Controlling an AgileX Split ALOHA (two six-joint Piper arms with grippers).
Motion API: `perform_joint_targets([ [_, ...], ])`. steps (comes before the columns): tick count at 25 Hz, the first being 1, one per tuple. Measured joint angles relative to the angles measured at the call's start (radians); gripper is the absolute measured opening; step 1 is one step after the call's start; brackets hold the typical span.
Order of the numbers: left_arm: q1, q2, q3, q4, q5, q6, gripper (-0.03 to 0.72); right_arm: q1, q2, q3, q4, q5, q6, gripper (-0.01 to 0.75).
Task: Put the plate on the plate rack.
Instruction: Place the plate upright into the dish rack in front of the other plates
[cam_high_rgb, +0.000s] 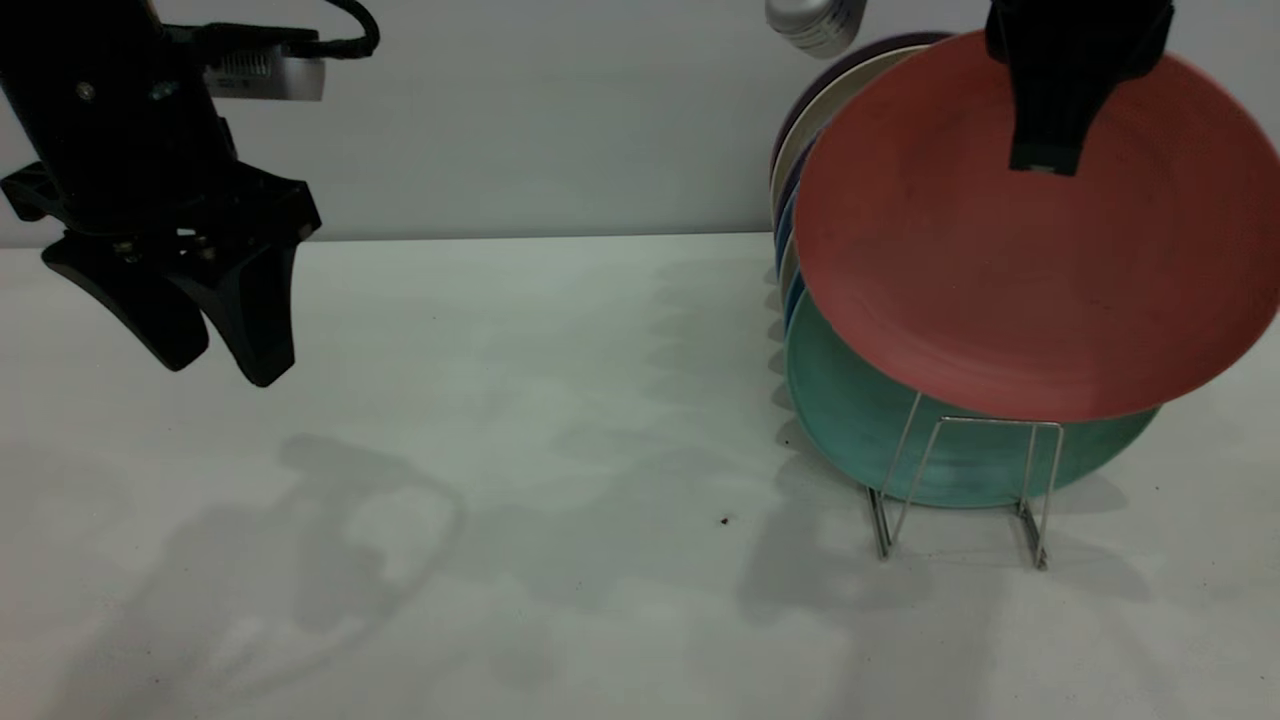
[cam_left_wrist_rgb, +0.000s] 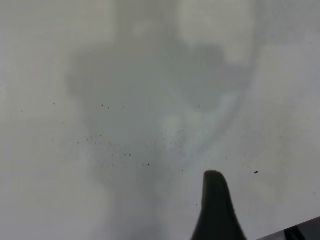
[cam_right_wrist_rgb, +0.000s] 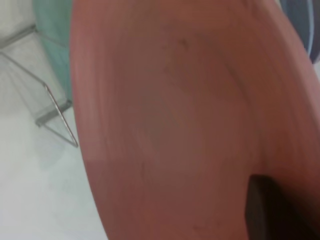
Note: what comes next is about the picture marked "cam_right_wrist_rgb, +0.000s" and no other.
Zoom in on green round plate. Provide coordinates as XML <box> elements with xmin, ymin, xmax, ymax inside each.
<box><xmin>32</xmin><ymin>0</ymin><xmax>76</xmax><ymax>105</ymax></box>

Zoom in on pink round plate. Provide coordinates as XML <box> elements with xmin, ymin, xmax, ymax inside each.
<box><xmin>70</xmin><ymin>0</ymin><xmax>320</xmax><ymax>240</ymax></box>

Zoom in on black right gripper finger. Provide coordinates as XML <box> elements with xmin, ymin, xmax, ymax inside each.
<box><xmin>245</xmin><ymin>174</ymin><xmax>320</xmax><ymax>240</ymax></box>

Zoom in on metal wire plate rack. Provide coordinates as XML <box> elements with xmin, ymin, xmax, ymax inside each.
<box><xmin>0</xmin><ymin>24</ymin><xmax>80</xmax><ymax>149</ymax></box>

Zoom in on blue round plate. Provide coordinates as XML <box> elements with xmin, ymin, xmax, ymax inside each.
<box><xmin>279</xmin><ymin>0</ymin><xmax>317</xmax><ymax>64</ymax></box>

